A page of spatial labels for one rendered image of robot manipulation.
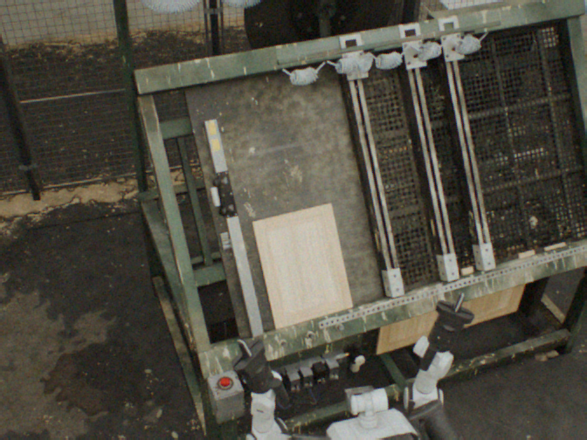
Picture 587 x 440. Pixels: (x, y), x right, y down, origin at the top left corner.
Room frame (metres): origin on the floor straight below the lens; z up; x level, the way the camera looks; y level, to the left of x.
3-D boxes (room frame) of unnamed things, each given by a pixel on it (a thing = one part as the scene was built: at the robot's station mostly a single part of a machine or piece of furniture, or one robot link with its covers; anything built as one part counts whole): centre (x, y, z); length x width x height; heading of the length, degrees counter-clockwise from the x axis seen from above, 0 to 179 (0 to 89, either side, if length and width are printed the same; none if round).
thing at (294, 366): (1.93, -0.15, 0.69); 0.50 x 0.14 x 0.24; 111
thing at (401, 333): (2.58, -0.92, 0.53); 0.90 x 0.02 x 0.55; 111
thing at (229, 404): (1.71, 0.23, 0.84); 0.12 x 0.12 x 0.18; 21
